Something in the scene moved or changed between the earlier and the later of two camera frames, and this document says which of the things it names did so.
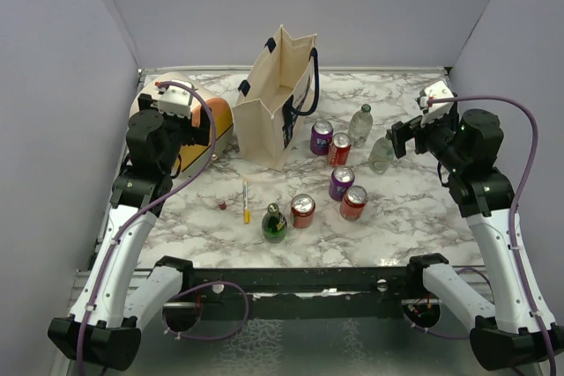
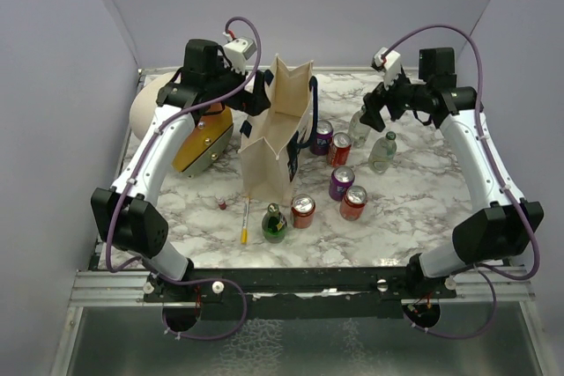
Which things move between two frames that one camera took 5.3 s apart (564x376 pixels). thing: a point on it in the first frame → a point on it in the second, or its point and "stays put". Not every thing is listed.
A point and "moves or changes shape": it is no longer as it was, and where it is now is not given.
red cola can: x=339 y=150 stays put
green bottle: x=360 y=125 stays put
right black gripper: x=400 y=131 → x=375 y=100
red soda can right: x=352 y=203 stays put
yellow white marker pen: x=247 y=214 → x=244 y=227
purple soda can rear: x=321 y=133 stays put
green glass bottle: x=274 y=224 stays put
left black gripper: x=195 y=135 → x=253 y=103
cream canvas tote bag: x=285 y=83 moves or changes shape
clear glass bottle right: x=381 y=155 stays put
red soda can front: x=302 y=206 stays put
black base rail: x=355 y=294 stays put
